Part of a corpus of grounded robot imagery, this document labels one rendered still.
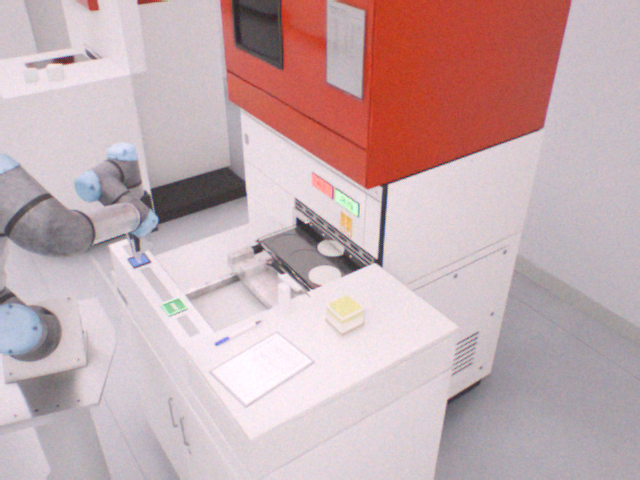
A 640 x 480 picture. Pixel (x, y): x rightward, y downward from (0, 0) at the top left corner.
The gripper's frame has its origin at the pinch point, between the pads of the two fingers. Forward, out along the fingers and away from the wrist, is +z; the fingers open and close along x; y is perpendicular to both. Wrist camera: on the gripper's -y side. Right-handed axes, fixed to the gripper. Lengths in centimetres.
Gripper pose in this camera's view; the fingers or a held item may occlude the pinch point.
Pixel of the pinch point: (135, 256)
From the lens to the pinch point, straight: 189.4
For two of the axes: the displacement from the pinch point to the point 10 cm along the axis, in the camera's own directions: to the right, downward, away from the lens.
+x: -5.7, -4.6, 6.8
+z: 0.0, 8.3, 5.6
